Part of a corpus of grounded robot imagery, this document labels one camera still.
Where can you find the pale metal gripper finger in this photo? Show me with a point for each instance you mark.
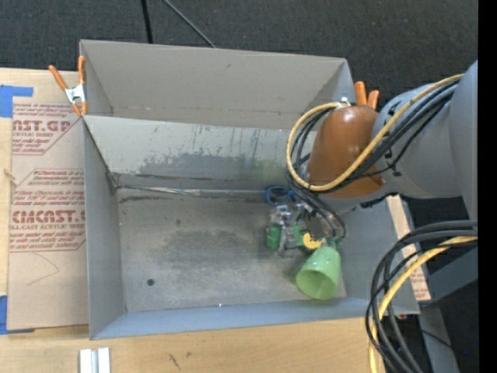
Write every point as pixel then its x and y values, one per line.
pixel 286 241
pixel 281 216

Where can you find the yellow round toy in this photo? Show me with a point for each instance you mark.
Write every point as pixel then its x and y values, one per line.
pixel 310 241

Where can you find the blue sunglasses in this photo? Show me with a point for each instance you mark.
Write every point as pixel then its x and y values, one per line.
pixel 278 195

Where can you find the light green cup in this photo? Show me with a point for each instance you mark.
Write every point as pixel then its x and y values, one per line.
pixel 319 276

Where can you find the grey metal bin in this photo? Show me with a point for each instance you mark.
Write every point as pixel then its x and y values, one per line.
pixel 202 247

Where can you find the brown cardboard board red print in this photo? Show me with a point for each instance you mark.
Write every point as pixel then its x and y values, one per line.
pixel 46 278

